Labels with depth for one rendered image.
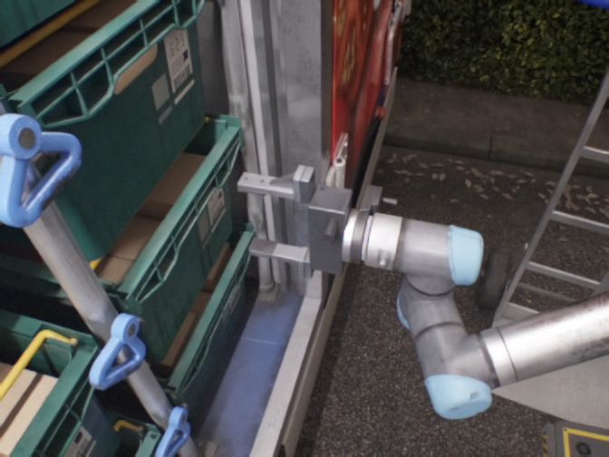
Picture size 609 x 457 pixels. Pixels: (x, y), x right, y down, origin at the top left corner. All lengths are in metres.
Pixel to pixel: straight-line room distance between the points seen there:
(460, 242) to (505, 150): 2.18
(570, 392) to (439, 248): 1.44
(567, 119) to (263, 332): 2.45
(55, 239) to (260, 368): 0.73
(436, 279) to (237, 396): 0.60
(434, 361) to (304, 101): 0.46
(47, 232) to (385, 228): 0.40
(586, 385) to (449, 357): 1.43
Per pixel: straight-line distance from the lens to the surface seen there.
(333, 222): 0.60
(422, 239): 0.62
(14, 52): 0.53
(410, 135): 2.76
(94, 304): 0.55
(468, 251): 0.63
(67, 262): 0.50
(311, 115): 0.83
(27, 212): 0.43
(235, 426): 1.07
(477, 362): 0.64
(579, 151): 1.48
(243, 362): 1.13
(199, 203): 0.76
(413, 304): 0.69
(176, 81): 0.70
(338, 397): 1.78
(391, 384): 1.82
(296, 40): 0.77
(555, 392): 1.98
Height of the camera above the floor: 1.63
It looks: 46 degrees down
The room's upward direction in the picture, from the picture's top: 2 degrees counter-clockwise
